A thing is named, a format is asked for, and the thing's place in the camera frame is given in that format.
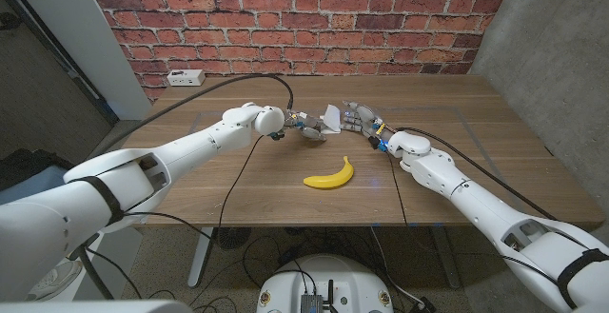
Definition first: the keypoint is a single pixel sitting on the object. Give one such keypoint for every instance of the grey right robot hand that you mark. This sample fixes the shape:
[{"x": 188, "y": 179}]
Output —
[{"x": 364, "y": 115}]

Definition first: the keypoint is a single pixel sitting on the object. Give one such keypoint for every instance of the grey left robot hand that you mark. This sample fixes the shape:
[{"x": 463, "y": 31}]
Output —
[{"x": 309, "y": 123}]

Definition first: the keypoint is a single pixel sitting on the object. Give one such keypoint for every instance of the white paper shipping label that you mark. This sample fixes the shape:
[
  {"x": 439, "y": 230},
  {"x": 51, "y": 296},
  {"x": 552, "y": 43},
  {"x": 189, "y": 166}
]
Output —
[{"x": 333, "y": 115}]

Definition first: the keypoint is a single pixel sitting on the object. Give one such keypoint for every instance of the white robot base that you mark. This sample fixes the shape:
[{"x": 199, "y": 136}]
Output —
[{"x": 328, "y": 270}]

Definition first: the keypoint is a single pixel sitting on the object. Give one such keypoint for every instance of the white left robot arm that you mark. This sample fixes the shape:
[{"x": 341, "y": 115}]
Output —
[{"x": 190, "y": 146}]

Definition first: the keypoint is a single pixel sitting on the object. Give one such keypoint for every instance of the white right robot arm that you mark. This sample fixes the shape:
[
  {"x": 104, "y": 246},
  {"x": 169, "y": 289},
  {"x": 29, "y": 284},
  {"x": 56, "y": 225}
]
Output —
[{"x": 476, "y": 199}]

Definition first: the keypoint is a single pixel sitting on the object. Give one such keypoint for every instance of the yellow toy banana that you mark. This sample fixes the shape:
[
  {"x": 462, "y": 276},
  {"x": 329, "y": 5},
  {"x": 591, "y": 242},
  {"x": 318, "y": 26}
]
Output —
[{"x": 333, "y": 180}]

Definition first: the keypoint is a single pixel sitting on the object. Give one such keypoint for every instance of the red brick print backdrop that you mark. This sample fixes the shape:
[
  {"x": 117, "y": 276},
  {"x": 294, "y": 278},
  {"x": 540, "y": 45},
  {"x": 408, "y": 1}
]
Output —
[{"x": 304, "y": 18}]

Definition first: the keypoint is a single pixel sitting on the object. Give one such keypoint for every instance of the white power strip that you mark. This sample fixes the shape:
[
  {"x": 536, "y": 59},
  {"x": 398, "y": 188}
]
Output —
[{"x": 185, "y": 78}]

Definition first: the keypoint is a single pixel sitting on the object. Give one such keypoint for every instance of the black round floor disc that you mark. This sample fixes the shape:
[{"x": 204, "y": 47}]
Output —
[{"x": 230, "y": 238}]

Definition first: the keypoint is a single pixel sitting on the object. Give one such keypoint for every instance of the grey table leg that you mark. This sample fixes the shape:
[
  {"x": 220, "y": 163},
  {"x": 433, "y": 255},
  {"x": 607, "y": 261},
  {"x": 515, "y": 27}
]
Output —
[{"x": 447, "y": 260}]

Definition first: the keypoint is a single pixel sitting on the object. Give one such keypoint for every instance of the black antenna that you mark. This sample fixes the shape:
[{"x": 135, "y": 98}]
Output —
[{"x": 330, "y": 294}]

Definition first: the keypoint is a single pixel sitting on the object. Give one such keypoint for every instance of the white table leg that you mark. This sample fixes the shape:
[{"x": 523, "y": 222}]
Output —
[{"x": 200, "y": 256}]

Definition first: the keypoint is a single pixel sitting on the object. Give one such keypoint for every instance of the small grey electronics box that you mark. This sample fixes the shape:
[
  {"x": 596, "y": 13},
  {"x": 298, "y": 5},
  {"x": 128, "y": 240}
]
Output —
[{"x": 311, "y": 303}]

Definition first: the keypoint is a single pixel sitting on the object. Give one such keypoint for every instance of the black bag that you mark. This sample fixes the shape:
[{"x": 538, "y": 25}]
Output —
[{"x": 24, "y": 163}]

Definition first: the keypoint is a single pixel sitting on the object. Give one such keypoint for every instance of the blue storage bin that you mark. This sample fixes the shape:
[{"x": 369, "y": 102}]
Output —
[{"x": 19, "y": 191}]

